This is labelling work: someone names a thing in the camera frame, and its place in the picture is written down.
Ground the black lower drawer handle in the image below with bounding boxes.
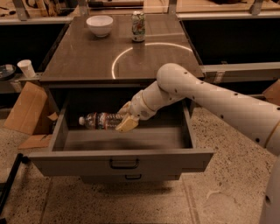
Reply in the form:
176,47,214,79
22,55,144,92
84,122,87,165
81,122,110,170
125,174,142,180

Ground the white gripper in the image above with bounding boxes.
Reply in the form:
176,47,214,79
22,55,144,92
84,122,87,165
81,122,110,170
115,92,155,133

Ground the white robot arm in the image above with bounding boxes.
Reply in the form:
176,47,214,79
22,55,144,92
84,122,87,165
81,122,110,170
115,63,280,224

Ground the clear plastic water bottle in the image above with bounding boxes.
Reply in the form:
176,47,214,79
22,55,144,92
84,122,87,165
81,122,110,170
79,112,124,130

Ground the grey drawer cabinet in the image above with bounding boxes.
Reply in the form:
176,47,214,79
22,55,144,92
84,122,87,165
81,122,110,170
39,14,206,185

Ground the black top drawer handle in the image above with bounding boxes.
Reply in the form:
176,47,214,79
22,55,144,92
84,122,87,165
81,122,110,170
109,159,139,170

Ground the cardboard box at right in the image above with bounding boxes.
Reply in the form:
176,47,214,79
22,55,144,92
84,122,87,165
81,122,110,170
262,79,280,106

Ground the black metal bar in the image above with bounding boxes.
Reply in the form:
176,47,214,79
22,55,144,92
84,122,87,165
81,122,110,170
0,153,29,215

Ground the white ceramic bowl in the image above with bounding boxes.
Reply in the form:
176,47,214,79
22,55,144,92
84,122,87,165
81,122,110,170
86,15,114,38

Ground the white paper cup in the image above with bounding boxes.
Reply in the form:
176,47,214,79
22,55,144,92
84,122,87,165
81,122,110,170
17,59,36,78

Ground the dark round plate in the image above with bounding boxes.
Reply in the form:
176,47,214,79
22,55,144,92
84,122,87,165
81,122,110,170
0,64,16,81

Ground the black drawer handle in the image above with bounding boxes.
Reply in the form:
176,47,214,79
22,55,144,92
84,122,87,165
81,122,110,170
125,174,142,180
109,159,139,170

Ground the open grey top drawer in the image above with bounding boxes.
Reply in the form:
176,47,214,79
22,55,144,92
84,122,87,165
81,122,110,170
30,88,214,181

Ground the brown cardboard piece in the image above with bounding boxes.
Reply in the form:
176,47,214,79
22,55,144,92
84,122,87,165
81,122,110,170
3,81,59,150

